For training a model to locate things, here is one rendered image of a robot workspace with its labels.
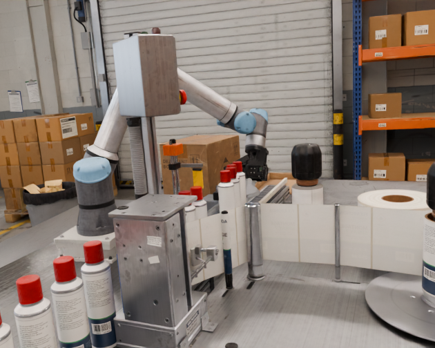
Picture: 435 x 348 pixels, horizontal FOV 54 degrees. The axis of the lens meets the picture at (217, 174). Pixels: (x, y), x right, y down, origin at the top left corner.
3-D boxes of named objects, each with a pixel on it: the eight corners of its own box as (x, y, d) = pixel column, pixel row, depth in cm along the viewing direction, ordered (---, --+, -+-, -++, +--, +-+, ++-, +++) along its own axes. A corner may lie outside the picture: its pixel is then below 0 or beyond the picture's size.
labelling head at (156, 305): (178, 360, 75) (164, 219, 70) (116, 347, 80) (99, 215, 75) (209, 319, 87) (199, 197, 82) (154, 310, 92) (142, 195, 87)
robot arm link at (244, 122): (136, 31, 129) (265, 114, 144) (134, 34, 140) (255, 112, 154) (117, 65, 130) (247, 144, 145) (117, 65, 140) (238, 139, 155)
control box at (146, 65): (145, 117, 101) (137, 33, 97) (119, 116, 115) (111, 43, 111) (183, 113, 106) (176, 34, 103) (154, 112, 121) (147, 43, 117)
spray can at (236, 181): (239, 230, 141) (236, 168, 137) (224, 229, 142) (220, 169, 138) (243, 225, 145) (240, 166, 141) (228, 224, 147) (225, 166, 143)
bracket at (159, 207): (163, 221, 70) (162, 215, 70) (107, 217, 74) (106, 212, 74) (197, 199, 82) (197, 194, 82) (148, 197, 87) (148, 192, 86)
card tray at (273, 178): (306, 195, 198) (306, 186, 197) (253, 192, 208) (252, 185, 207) (317, 180, 225) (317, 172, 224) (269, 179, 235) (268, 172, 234)
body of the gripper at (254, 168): (261, 177, 152) (264, 145, 155) (238, 176, 155) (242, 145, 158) (266, 183, 159) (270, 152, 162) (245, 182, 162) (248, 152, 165)
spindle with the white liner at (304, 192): (322, 255, 116) (320, 146, 110) (289, 253, 119) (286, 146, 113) (326, 244, 124) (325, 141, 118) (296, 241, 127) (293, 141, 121)
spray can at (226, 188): (232, 236, 136) (228, 172, 132) (217, 234, 138) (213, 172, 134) (239, 230, 140) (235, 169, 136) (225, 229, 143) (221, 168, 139)
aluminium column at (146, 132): (161, 271, 125) (137, 31, 112) (148, 269, 127) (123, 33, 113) (168, 264, 129) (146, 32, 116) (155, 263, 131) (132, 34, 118)
